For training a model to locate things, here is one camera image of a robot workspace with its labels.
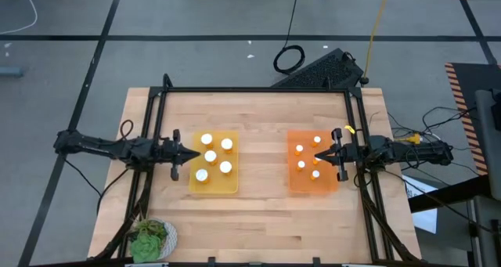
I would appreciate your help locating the black perforated metal box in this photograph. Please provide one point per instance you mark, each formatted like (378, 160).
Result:
(321, 71)

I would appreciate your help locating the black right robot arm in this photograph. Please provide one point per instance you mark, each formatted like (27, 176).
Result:
(411, 151)

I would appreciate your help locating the large orange pill bottle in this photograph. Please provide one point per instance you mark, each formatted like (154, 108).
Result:
(225, 166)
(226, 143)
(201, 175)
(210, 156)
(206, 138)

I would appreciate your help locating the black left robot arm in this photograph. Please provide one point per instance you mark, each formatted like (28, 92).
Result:
(98, 145)

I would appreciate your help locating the black mat with hazard stripes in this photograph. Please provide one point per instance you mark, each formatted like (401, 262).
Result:
(469, 79)

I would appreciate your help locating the green succulent plant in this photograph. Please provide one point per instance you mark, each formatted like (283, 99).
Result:
(145, 247)

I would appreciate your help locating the yellow power plug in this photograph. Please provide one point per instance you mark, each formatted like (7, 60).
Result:
(413, 138)

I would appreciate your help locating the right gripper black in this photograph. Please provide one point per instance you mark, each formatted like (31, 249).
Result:
(352, 154)

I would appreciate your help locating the small orange pill bottle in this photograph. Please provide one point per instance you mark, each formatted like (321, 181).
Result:
(300, 164)
(317, 139)
(317, 161)
(315, 174)
(299, 147)

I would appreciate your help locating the white ribbed plant pot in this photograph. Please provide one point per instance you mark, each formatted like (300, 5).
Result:
(172, 239)

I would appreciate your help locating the black desk beam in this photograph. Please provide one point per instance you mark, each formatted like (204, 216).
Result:
(450, 192)

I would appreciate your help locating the orange translucent plastic bin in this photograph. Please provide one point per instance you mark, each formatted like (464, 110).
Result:
(305, 185)

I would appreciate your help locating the yellow translucent plastic bin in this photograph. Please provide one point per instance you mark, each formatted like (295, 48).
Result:
(219, 185)

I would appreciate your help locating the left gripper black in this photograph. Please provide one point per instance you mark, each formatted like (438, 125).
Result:
(170, 153)

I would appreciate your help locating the grey metal foot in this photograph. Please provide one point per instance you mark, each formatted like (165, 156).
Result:
(9, 71)

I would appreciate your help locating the white paper sheet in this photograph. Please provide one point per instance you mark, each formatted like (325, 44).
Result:
(424, 220)

